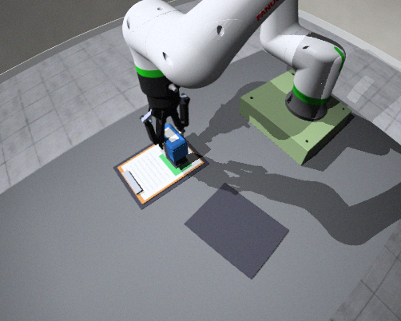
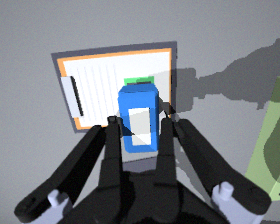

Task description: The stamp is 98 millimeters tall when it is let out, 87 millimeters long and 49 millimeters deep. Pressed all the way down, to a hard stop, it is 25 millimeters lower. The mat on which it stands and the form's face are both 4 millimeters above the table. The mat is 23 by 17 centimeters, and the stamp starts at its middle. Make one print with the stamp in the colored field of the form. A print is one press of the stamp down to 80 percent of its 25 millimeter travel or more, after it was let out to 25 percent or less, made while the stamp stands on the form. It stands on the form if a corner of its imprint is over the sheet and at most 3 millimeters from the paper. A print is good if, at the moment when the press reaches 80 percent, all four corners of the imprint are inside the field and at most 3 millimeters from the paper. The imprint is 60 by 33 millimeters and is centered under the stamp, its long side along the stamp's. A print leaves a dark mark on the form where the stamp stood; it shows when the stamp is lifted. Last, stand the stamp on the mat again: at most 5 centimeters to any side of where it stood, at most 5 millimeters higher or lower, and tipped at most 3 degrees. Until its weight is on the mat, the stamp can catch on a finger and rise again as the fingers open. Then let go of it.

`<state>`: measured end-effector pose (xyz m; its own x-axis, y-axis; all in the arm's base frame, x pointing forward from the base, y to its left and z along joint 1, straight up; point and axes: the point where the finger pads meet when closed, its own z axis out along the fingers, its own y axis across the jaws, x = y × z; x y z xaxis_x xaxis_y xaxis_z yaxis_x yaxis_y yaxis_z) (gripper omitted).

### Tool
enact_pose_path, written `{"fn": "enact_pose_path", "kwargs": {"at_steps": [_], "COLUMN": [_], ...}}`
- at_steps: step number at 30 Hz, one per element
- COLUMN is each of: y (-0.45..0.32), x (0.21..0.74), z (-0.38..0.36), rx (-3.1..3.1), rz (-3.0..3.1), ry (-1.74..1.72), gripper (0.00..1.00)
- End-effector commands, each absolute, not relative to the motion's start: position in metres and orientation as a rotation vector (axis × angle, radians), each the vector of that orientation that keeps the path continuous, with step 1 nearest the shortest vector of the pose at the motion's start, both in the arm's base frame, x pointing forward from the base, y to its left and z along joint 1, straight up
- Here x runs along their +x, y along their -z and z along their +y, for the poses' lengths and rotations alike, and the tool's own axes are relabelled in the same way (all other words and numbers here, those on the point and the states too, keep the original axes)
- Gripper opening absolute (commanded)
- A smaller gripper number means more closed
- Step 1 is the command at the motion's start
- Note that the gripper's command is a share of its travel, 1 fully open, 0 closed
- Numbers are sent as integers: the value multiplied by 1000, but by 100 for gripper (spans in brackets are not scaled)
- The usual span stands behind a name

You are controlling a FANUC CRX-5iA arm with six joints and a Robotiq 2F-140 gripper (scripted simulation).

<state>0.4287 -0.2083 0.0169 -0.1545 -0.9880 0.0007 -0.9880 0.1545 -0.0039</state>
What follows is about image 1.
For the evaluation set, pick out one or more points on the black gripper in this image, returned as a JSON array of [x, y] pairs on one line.
[[155, 103]]

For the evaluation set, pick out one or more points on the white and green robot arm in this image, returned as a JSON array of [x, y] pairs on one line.
[[192, 50]]

